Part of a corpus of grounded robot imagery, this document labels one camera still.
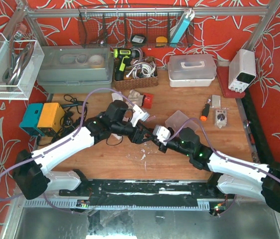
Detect white peg board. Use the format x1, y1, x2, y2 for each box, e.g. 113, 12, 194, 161
112, 133, 123, 140

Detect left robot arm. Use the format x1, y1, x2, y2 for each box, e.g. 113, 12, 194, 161
12, 100, 149, 200

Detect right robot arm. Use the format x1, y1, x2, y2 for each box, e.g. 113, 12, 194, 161
153, 125, 280, 213

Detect clear plastic spring bin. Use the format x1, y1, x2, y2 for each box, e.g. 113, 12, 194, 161
165, 110, 199, 132

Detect red plastic block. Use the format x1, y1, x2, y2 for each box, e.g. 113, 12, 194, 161
142, 93, 154, 109

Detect beige work glove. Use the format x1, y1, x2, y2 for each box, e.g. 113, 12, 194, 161
128, 90, 145, 107

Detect white power adapter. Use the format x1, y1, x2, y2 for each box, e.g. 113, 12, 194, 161
111, 92, 124, 102

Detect wicker basket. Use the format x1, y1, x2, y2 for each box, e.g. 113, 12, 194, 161
112, 69, 159, 91

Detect packaged dial gauge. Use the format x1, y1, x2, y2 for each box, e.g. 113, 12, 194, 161
214, 108, 229, 128

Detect small metal plate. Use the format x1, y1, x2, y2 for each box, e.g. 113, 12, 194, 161
211, 95, 221, 109

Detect white lidded storage box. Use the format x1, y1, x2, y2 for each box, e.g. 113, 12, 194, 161
168, 54, 216, 88

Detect yellow box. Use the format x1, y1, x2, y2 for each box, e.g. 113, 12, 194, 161
37, 103, 65, 137

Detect grey plastic toolbox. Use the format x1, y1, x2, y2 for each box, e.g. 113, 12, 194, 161
37, 46, 114, 94

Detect yellow tape measure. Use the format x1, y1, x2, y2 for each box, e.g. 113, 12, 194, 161
156, 36, 168, 47

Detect red mat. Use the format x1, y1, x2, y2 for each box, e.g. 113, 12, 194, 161
215, 65, 246, 98

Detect teal box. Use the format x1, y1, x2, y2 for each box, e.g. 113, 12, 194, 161
19, 103, 44, 136

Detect white power supply unit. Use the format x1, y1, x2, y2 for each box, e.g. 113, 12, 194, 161
228, 49, 256, 93

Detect blue white book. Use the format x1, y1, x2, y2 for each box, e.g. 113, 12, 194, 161
170, 8, 195, 47

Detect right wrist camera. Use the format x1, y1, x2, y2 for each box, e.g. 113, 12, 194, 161
153, 125, 171, 145

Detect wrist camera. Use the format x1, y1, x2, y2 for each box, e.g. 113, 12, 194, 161
153, 125, 171, 145
130, 105, 150, 127

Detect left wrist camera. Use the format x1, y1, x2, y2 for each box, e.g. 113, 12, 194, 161
130, 105, 150, 127

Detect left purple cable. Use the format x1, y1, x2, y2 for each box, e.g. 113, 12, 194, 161
0, 87, 140, 215

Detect purple cable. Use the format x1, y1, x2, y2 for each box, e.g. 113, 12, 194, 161
163, 117, 280, 217
0, 87, 140, 215

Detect orange handled screwdriver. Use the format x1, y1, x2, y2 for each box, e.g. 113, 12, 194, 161
200, 98, 211, 121

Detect white cables in basket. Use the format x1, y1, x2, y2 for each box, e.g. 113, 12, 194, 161
127, 62, 157, 79

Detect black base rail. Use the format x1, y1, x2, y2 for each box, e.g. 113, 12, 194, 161
59, 179, 233, 208

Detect black power cable bundle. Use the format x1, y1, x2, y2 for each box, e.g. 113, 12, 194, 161
36, 94, 90, 145

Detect green cordless drill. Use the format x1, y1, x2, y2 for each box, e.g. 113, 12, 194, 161
113, 48, 141, 81

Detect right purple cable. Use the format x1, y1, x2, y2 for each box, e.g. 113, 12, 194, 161
163, 117, 280, 217

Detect black wire shelf basket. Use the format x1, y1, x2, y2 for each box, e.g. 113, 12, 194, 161
78, 4, 194, 48

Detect clear acrylic wall bin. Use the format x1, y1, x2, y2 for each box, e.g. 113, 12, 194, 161
0, 34, 45, 100

